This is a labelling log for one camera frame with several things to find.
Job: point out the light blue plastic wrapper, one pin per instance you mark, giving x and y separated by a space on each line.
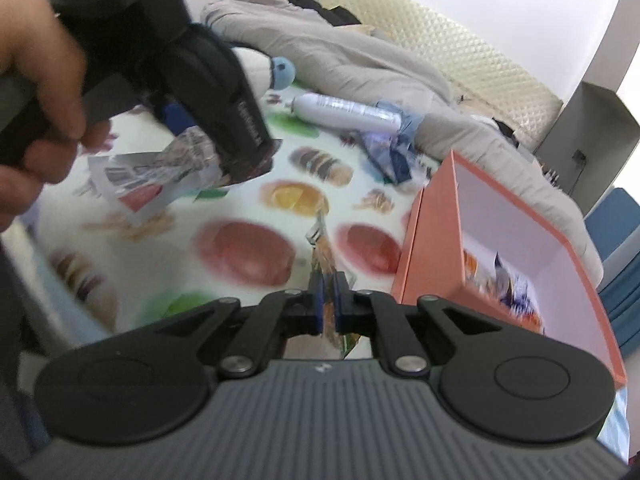
405 120

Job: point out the person's left hand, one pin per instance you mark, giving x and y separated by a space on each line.
35 35

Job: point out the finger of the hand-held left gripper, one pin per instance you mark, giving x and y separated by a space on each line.
177 119

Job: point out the blue padded chair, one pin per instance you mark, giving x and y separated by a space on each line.
617 225

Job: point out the cream quilted headboard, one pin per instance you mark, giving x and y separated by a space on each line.
475 60

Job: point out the grey duvet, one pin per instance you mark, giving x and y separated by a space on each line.
350 55

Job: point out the green snack packet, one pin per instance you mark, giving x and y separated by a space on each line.
324 255

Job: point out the pink cardboard box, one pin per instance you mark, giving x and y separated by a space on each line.
435 240

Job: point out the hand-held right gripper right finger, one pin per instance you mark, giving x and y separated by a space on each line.
340 310

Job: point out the dark blue crumpled wrapper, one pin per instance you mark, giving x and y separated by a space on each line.
390 157

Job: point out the grey clothing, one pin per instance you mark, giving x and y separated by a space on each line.
15 360

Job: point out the heap of mixed snack packets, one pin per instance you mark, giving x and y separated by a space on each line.
515 290

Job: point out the white tube bottle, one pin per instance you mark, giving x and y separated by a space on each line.
340 110

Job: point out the blue curtain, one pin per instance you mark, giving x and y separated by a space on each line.
625 310

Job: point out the black clothes heap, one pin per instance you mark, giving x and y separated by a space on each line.
325 7

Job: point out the grey wall cabinet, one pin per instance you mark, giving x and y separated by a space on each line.
585 120

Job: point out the white blue plush penguin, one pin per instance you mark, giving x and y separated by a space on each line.
262 67

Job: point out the white blue snack packet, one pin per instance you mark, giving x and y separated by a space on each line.
145 170

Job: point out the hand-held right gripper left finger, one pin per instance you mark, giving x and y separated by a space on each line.
316 310

